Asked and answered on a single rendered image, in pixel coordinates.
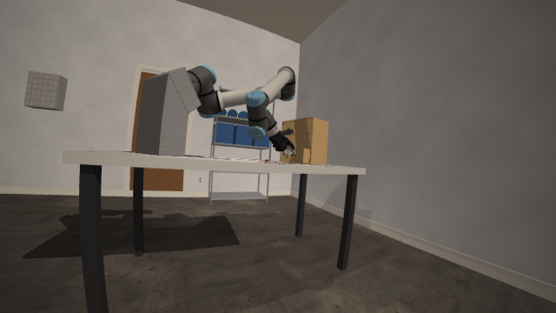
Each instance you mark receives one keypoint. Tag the tan wooden chest of drawers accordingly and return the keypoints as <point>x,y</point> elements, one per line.
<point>319,143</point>

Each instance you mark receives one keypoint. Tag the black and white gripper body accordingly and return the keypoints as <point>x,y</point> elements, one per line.
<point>279,143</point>

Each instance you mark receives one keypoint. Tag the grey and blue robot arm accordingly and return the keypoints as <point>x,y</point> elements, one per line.
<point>257,98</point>

